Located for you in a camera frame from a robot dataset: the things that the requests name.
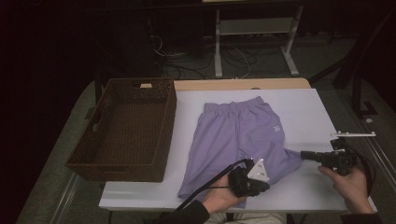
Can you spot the purple shorts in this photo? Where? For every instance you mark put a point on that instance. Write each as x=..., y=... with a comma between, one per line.
x=230, y=133

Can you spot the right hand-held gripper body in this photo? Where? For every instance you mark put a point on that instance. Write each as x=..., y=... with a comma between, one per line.
x=341, y=158

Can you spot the person's left hand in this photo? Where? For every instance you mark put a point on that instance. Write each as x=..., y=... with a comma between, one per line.
x=219, y=196

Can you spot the white metal desk frame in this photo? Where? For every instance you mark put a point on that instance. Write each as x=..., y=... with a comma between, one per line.
x=255, y=26

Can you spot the person's right leg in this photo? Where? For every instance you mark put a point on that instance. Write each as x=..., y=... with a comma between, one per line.
x=260, y=218

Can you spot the white board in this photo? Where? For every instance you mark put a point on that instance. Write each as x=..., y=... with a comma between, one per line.
x=305, y=109

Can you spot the brown woven basket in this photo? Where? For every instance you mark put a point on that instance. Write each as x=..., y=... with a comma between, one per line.
x=134, y=130

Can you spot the black metal stand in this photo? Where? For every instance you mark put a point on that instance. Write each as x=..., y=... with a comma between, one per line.
x=358, y=102

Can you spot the metal floor rail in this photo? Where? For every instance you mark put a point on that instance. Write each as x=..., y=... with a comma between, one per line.
x=383, y=155
x=67, y=199

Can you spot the person's right hand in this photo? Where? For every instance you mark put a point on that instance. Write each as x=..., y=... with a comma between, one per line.
x=353, y=189

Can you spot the person's left leg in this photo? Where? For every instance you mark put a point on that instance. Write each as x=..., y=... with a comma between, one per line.
x=216, y=219

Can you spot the person's leg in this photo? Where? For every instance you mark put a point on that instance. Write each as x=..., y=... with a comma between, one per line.
x=260, y=218
x=216, y=219

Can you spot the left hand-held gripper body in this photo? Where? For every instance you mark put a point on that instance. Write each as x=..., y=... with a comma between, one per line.
x=244, y=183

